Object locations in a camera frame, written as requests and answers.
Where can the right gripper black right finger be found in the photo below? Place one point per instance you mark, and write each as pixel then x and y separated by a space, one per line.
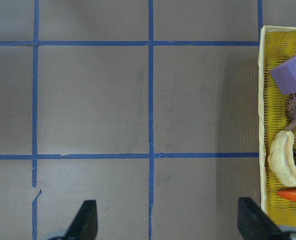
pixel 254 224

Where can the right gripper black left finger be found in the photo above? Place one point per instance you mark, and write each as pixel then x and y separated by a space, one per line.
pixel 84 226

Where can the orange toy carrot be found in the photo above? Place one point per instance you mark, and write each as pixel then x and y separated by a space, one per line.
pixel 289 194

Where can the pale yellow toy banana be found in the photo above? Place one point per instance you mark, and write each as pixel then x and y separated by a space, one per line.
pixel 281 158

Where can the brown animal figurine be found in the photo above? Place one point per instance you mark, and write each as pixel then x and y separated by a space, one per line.
pixel 290 111

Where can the purple foam cube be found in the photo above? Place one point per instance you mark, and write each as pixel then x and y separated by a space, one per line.
pixel 284 76

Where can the yellow woven tray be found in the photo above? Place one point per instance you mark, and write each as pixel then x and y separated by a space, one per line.
pixel 277 44

